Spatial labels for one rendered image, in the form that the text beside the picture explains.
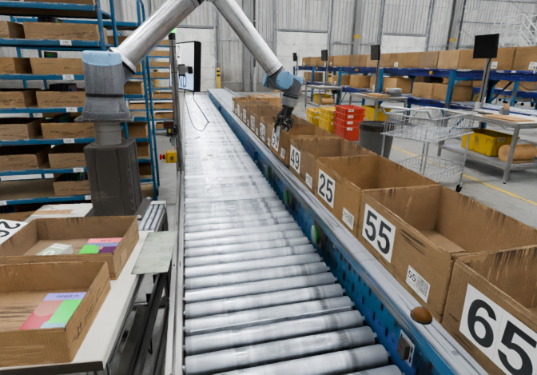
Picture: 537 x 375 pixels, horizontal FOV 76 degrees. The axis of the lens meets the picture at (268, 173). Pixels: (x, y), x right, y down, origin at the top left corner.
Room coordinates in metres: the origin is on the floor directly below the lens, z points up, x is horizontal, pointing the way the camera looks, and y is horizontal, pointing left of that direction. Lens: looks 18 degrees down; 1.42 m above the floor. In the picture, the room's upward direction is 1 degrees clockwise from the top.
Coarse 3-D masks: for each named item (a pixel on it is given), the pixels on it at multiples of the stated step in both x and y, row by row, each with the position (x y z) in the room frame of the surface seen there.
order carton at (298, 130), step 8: (272, 128) 2.12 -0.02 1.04; (280, 128) 1.94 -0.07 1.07; (296, 128) 2.18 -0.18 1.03; (304, 128) 2.20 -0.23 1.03; (312, 128) 2.21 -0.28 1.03; (320, 128) 2.11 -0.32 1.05; (280, 136) 1.92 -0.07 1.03; (288, 136) 1.78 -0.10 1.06; (296, 136) 1.78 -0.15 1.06; (304, 136) 1.79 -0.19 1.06; (312, 136) 1.80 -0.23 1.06; (320, 136) 1.81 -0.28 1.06; (328, 136) 1.98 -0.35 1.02; (336, 136) 1.87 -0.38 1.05; (280, 144) 1.90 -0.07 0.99; (288, 144) 1.77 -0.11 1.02; (288, 152) 1.77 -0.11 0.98; (288, 160) 1.77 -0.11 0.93
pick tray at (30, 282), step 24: (24, 264) 0.88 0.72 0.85; (48, 264) 0.89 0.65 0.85; (72, 264) 0.89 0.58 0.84; (96, 264) 0.90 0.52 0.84; (0, 288) 0.87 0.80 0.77; (24, 288) 0.88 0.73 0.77; (48, 288) 0.88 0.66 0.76; (72, 288) 0.89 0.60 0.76; (96, 288) 0.80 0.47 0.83; (0, 312) 0.78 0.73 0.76; (24, 312) 0.78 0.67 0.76; (96, 312) 0.78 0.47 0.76; (0, 336) 0.61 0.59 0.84; (24, 336) 0.62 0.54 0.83; (48, 336) 0.62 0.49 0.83; (72, 336) 0.65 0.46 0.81; (0, 360) 0.61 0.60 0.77; (24, 360) 0.62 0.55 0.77; (48, 360) 0.62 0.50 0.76; (72, 360) 0.63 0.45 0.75
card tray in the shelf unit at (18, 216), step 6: (18, 204) 2.39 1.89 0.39; (24, 204) 2.40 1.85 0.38; (30, 204) 2.41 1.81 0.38; (36, 204) 2.42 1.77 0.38; (42, 204) 2.43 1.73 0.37; (48, 204) 2.44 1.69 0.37; (54, 204) 2.36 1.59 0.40; (24, 210) 2.37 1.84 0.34; (30, 210) 2.37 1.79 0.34; (36, 210) 2.36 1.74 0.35; (0, 216) 2.10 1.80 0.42; (6, 216) 2.11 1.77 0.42; (12, 216) 2.12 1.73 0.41; (18, 216) 2.13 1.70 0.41; (24, 216) 2.14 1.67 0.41
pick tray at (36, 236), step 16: (32, 224) 1.16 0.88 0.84; (48, 224) 1.19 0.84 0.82; (64, 224) 1.20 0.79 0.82; (80, 224) 1.20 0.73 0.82; (96, 224) 1.21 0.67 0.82; (112, 224) 1.21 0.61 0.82; (128, 224) 1.22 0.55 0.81; (16, 240) 1.06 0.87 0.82; (32, 240) 1.14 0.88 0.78; (48, 240) 1.19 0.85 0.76; (64, 240) 1.19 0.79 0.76; (80, 240) 1.19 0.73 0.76; (128, 240) 1.09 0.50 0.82; (0, 256) 0.97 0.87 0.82; (16, 256) 0.92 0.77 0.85; (32, 256) 0.92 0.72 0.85; (48, 256) 0.93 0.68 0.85; (64, 256) 0.93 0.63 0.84; (80, 256) 0.94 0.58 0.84; (96, 256) 0.94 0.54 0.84; (112, 256) 0.95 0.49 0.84; (128, 256) 1.07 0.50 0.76; (112, 272) 0.95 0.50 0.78
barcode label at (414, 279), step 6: (408, 270) 0.74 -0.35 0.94; (414, 270) 0.72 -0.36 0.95; (408, 276) 0.73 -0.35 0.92; (414, 276) 0.72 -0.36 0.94; (420, 276) 0.70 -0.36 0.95; (408, 282) 0.73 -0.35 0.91; (414, 282) 0.71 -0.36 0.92; (420, 282) 0.69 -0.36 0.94; (426, 282) 0.68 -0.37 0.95; (414, 288) 0.71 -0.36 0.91; (420, 288) 0.69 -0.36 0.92; (426, 288) 0.67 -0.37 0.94; (420, 294) 0.69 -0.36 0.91; (426, 294) 0.67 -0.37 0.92; (426, 300) 0.67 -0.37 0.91
